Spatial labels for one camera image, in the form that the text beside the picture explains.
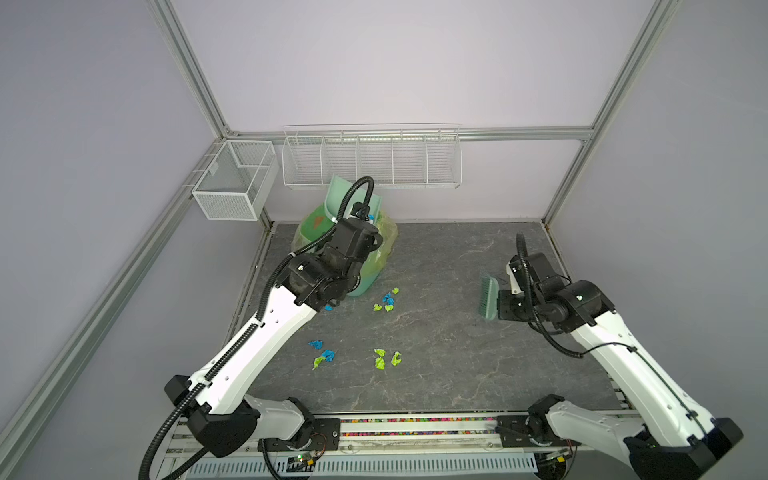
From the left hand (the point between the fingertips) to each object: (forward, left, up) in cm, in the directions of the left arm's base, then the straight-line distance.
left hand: (337, 243), depth 67 cm
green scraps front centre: (-16, -8, -35) cm, 39 cm away
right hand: (-11, -39, -15) cm, 43 cm away
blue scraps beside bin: (+3, +9, -36) cm, 37 cm away
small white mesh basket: (+42, +39, -13) cm, 59 cm away
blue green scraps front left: (-13, +8, -35) cm, 38 cm away
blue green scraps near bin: (+5, -11, -36) cm, 38 cm away
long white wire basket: (+44, -16, -8) cm, 48 cm away
